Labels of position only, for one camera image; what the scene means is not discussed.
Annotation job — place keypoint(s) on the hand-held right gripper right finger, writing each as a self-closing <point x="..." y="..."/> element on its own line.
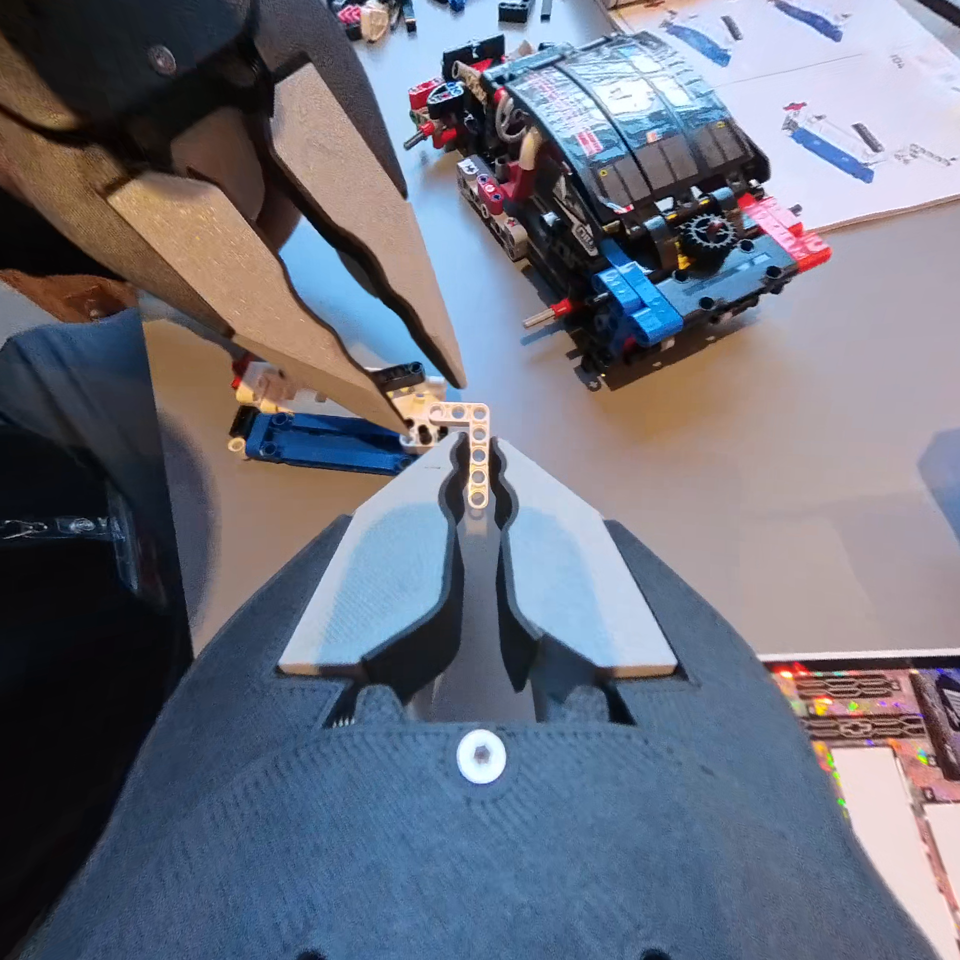
<point x="592" y="600"/>

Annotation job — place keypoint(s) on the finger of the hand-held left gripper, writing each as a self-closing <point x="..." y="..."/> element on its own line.
<point x="352" y="187"/>
<point x="210" y="255"/>

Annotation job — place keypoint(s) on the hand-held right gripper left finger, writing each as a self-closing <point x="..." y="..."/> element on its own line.
<point x="360" y="600"/>

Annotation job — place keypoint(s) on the blue white brick assembly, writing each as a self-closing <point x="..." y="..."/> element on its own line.
<point x="322" y="442"/>

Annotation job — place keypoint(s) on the white angled brick beam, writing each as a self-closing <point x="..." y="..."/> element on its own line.
<point x="478" y="457"/>

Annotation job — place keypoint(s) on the pile of loose bricks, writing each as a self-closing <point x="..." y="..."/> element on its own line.
<point x="375" y="19"/>

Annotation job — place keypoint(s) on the person's trousers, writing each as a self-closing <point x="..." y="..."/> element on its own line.
<point x="67" y="375"/>

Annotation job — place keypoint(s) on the black angled brick beam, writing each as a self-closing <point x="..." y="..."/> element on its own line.
<point x="517" y="9"/>

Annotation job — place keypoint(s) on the brick race car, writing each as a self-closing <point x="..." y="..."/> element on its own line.
<point x="622" y="187"/>

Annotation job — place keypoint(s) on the person's black jacket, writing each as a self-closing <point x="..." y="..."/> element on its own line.
<point x="60" y="712"/>

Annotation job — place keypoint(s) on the holographic sticker sheet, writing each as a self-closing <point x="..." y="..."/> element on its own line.
<point x="870" y="787"/>

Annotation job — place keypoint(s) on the building instruction booklet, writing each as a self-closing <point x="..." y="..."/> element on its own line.
<point x="862" y="90"/>

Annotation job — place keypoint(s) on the wooden furniture frame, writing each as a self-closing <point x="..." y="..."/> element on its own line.
<point x="60" y="296"/>

